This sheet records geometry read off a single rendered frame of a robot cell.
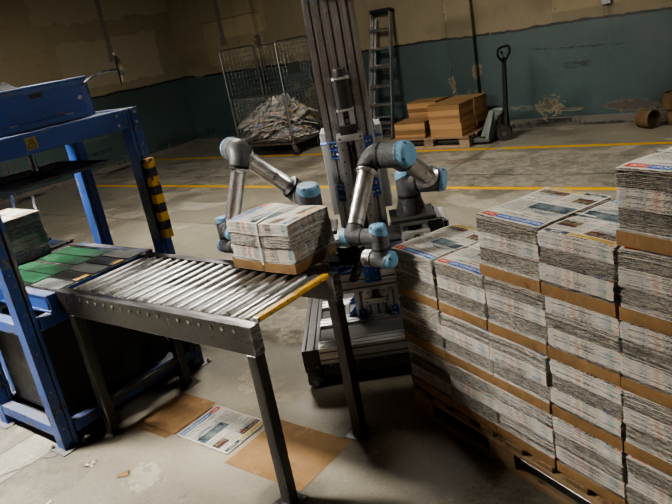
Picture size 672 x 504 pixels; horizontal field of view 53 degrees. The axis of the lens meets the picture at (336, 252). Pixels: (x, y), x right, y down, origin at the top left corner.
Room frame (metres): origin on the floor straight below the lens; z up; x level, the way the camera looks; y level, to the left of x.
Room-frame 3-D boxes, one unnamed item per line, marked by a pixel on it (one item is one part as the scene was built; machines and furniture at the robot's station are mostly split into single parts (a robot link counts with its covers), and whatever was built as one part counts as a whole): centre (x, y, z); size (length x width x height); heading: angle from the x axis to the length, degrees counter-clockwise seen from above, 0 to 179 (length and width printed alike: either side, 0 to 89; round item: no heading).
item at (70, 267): (3.54, 1.47, 0.75); 0.70 x 0.65 x 0.10; 50
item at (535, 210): (2.21, -0.74, 1.06); 0.37 x 0.29 x 0.01; 117
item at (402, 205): (3.27, -0.41, 0.87); 0.15 x 0.15 x 0.10
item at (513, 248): (2.21, -0.74, 0.95); 0.38 x 0.29 x 0.23; 117
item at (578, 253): (1.95, -0.87, 0.95); 0.38 x 0.29 x 0.23; 117
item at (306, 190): (3.31, 0.08, 0.98); 0.13 x 0.12 x 0.14; 21
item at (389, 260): (2.66, -0.19, 0.82); 0.11 x 0.08 x 0.09; 50
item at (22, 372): (3.54, 1.47, 0.38); 0.94 x 0.69 x 0.63; 140
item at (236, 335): (2.68, 0.85, 0.74); 1.34 x 0.05 x 0.12; 50
